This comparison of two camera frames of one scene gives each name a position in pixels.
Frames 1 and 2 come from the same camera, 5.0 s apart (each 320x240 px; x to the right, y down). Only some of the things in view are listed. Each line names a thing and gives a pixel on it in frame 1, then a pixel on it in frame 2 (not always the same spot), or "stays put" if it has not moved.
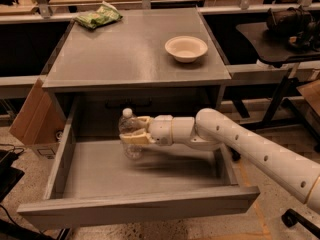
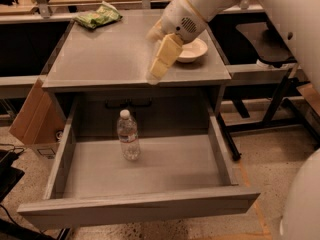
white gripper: x=160 y=129 to x=181 y=20
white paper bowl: x=185 y=49 stays put
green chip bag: x=105 y=14 stays put
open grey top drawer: x=93 y=183 stays put
